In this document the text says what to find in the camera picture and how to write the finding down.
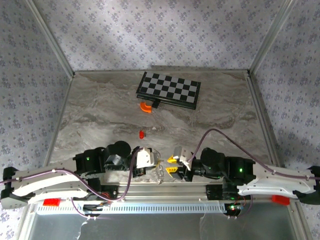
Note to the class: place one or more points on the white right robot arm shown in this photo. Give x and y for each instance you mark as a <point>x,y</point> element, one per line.
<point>270,182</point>

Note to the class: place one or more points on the grey metal base plate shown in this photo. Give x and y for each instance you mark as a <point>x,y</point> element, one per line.
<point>150,227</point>

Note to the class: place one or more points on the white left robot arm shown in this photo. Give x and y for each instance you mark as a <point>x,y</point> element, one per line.
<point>50,182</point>

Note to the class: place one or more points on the aluminium table edge rail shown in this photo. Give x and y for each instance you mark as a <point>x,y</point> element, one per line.
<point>58,120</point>
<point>262,117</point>

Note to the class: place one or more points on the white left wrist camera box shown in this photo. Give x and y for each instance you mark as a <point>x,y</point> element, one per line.
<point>146,157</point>

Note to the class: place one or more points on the small black chessboard latch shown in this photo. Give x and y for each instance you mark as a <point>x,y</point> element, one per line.
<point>155,103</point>

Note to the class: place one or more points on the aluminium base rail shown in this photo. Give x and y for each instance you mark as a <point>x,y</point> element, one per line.
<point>162,192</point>

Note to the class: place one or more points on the small circuit board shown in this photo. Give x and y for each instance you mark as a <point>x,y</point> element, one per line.
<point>234,207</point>

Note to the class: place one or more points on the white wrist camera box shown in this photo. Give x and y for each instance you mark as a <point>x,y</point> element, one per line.
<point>146,157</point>
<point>180,153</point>

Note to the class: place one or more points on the black and grey chessboard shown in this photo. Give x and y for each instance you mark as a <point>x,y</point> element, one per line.
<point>170,88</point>

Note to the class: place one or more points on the orange curved plastic piece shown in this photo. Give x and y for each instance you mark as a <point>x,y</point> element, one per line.
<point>145,108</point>

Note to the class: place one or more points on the aluminium frame post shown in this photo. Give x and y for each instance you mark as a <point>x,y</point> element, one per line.
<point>271,37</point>
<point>50,37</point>

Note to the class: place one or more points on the small red key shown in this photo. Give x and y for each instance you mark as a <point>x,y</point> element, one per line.
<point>141,134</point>

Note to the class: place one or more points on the red plastic block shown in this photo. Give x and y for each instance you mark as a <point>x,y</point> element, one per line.
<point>280,200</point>
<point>51,202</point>

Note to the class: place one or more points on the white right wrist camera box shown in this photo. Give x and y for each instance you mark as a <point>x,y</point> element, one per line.
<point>180,153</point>

